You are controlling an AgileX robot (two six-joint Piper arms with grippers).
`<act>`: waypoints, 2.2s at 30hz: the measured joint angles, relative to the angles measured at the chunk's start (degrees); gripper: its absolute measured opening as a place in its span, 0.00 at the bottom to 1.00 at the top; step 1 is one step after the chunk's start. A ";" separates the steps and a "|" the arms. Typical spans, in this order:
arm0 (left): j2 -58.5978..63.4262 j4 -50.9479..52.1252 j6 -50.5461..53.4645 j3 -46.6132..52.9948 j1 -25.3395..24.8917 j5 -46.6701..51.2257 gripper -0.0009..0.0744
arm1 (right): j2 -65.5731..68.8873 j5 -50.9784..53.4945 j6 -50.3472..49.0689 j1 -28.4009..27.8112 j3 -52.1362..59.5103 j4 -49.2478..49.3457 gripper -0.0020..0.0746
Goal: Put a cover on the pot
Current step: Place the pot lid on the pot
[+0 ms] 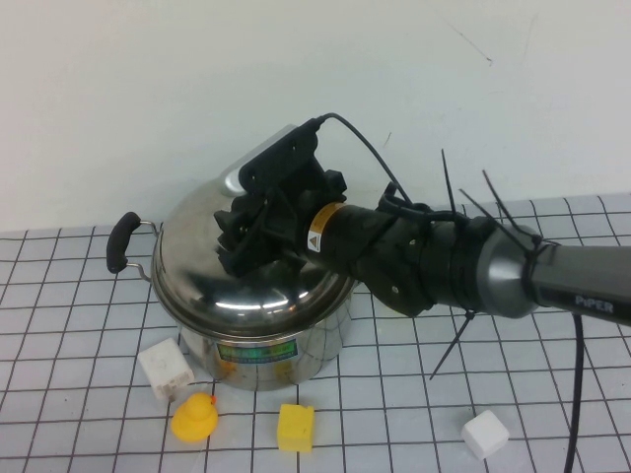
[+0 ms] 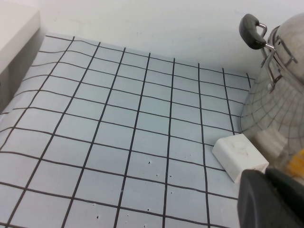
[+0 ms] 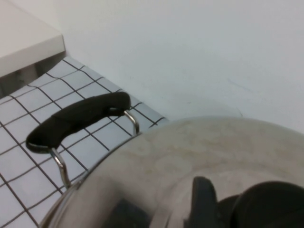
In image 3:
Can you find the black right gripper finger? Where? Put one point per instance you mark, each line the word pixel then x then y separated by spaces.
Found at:
pixel 204 204

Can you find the stainless steel lid black knob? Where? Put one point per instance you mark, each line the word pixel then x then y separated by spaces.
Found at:
pixel 190 152

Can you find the white black grid tablecloth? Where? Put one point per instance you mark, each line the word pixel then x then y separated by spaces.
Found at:
pixel 23 166

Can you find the white board shelf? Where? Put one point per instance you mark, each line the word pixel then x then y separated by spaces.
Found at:
pixel 23 40

